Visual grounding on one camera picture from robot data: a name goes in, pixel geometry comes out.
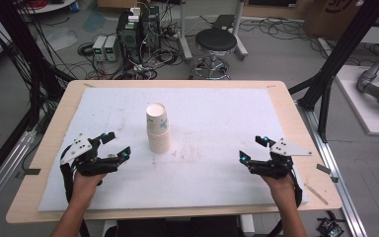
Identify white floor platform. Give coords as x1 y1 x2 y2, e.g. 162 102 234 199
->
335 64 379 137

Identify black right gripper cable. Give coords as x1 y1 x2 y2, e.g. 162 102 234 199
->
289 176 304 209

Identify black round stool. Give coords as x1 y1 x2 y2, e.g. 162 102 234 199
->
189 28 238 81

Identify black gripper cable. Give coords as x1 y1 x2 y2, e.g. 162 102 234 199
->
289 176 304 209
59 144 77 203

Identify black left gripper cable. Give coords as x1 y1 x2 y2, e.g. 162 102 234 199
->
59 144 77 203

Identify brown cardboard box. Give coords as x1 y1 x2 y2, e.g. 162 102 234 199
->
303 0 379 41

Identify thin wooden stick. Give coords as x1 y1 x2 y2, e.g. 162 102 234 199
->
303 183 330 206

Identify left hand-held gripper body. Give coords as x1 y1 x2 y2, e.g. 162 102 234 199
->
60 133 120 177

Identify tangle of floor cables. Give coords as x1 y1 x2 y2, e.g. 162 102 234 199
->
77 6 186 81

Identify small black device on floor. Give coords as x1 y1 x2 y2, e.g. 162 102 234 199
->
315 210 345 237

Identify person's right hand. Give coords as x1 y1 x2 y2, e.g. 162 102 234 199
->
261 173 297 199

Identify aluminium floor rail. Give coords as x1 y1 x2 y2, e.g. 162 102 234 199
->
0 128 38 220
296 100 369 237

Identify white foam mat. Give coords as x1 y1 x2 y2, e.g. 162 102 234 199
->
37 86 309 212

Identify stack of white paper cups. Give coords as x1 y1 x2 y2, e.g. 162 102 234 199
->
145 102 172 155

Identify black metal frame post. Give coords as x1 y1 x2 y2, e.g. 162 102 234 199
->
288 0 379 143
0 0 75 132

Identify white round table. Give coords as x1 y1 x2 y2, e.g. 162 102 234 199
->
17 0 77 15

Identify black tape piece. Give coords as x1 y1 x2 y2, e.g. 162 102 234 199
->
316 163 340 184
15 168 42 180

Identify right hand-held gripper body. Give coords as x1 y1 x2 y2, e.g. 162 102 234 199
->
248 137 313 181

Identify black flat foot pedal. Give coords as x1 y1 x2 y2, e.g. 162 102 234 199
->
211 14 237 31

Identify black computer tower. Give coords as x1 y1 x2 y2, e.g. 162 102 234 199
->
140 5 162 55
115 11 143 66

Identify person's dark clothing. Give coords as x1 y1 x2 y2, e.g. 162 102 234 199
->
104 215 245 237

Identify white metal stand legs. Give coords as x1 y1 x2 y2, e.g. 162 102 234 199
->
177 0 250 63

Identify grey power supply box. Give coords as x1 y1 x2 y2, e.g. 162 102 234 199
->
104 35 120 63
92 35 109 62

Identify person's left hand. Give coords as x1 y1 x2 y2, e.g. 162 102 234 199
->
71 170 109 200

